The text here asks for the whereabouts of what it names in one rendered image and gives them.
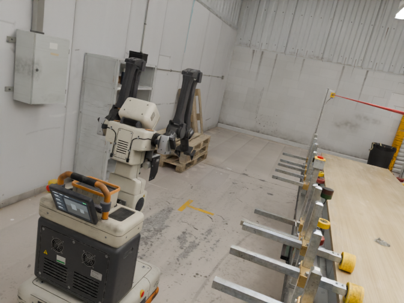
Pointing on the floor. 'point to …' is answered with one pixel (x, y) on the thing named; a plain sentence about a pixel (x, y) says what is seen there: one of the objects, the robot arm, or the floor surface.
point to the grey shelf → (102, 111)
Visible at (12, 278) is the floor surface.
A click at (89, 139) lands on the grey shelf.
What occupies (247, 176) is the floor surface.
